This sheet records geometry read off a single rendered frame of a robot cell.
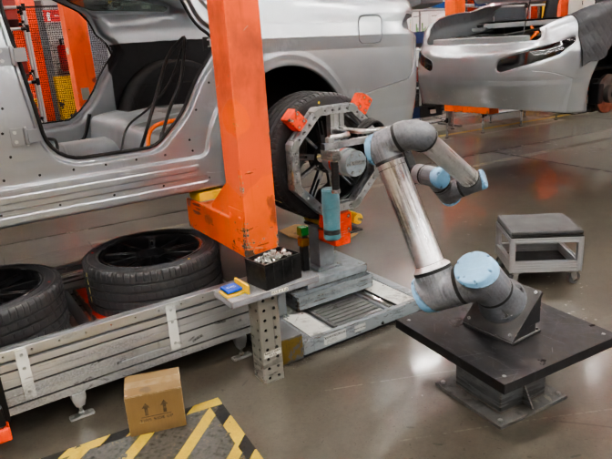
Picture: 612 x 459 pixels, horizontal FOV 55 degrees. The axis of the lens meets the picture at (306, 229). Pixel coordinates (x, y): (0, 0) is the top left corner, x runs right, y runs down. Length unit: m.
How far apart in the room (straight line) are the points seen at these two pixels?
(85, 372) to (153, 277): 0.48
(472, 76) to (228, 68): 3.18
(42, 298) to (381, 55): 2.23
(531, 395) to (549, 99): 3.07
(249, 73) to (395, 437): 1.55
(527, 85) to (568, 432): 3.25
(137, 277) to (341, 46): 1.68
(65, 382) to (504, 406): 1.74
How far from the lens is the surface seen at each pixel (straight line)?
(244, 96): 2.52
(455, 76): 5.47
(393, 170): 2.30
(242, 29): 2.52
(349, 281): 3.25
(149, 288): 2.74
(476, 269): 2.24
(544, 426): 2.50
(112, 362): 2.66
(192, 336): 2.74
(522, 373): 2.21
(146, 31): 4.78
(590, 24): 5.26
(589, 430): 2.53
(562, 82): 5.17
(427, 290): 2.32
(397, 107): 3.70
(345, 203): 3.08
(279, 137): 2.90
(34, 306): 2.66
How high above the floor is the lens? 1.43
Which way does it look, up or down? 18 degrees down
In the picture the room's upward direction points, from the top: 4 degrees counter-clockwise
